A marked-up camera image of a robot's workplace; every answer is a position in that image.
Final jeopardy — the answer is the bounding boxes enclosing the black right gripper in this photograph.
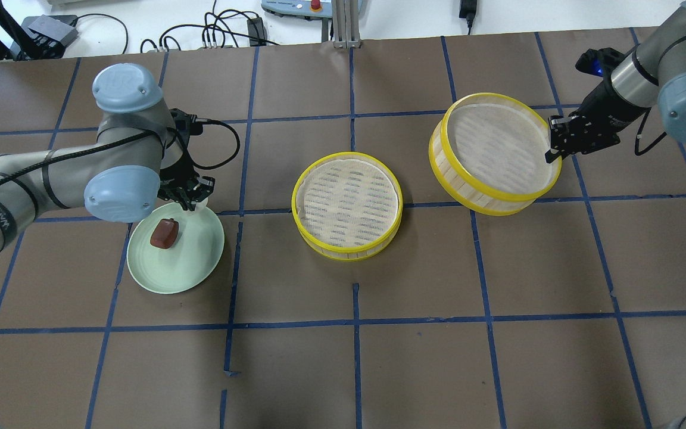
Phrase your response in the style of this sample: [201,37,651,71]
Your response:
[544,78,647,164]

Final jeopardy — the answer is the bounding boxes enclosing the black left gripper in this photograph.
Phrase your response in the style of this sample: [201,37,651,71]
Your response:
[158,108,215,212]

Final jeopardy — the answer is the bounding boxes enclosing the white bun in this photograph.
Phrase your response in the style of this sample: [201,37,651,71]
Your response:
[194,198,208,211]

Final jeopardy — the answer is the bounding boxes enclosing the brown bun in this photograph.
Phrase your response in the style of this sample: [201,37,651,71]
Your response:
[149,218,179,250]

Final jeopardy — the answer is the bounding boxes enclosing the yellow bamboo steamer basket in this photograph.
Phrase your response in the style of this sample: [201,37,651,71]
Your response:
[428,92,563,216]

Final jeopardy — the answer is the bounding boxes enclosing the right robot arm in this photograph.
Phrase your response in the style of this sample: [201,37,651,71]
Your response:
[545,1,686,163]

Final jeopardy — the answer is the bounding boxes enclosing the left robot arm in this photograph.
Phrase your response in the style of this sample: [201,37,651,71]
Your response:
[0,63,223,253]

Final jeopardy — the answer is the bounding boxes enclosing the yellow bamboo steamer base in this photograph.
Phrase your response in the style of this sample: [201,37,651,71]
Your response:
[291,151,404,262]

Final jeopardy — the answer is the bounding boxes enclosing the pale green plate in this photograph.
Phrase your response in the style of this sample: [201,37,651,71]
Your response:
[126,203,225,295]

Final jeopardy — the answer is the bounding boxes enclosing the teach pendant tablet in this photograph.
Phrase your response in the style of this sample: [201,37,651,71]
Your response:
[260,1,344,21]

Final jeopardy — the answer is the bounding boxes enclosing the aluminium frame post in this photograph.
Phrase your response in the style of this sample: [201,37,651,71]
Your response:
[331,1,362,49]

